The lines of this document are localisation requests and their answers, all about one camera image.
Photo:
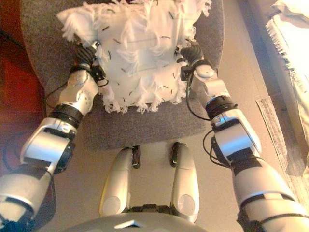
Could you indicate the silver robot torso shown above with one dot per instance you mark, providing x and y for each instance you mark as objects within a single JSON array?
[{"x": 132, "y": 221}]

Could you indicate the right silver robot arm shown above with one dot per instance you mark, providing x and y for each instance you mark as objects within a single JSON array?
[{"x": 236, "y": 140}]

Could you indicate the right robot hand black silver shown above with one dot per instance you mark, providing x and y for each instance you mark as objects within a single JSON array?
[{"x": 193, "y": 53}]

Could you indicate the white fringed cushion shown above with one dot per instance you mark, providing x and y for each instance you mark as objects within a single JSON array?
[{"x": 140, "y": 48}]

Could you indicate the silver robot leg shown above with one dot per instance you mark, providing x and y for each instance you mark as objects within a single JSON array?
[
  {"x": 184, "y": 183},
  {"x": 116, "y": 181}
]

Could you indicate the left silver robot leg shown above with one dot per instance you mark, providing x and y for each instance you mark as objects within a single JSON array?
[{"x": 116, "y": 181}]

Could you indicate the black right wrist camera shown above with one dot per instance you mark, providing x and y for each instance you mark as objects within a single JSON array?
[{"x": 186, "y": 73}]

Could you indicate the grey round armchair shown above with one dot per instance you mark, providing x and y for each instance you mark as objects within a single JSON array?
[{"x": 144, "y": 128}]

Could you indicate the white duvet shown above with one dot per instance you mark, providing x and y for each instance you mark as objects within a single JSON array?
[{"x": 294, "y": 7}]

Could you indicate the cream fringed blanket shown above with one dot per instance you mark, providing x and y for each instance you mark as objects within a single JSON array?
[{"x": 297, "y": 60}]

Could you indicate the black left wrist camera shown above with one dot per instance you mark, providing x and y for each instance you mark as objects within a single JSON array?
[{"x": 99, "y": 72}]

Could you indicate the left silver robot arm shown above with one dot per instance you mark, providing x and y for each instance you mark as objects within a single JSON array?
[{"x": 48, "y": 145}]

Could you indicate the right silver robot leg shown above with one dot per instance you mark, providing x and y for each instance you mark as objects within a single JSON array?
[{"x": 184, "y": 183}]

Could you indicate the left robot hand black silver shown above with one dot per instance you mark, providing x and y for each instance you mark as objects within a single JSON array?
[{"x": 85, "y": 54}]

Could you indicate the grey woven rug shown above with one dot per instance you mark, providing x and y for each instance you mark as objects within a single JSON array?
[{"x": 280, "y": 135}]

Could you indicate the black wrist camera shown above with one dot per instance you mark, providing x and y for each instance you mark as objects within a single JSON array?
[
  {"x": 99, "y": 72},
  {"x": 186, "y": 73}
]

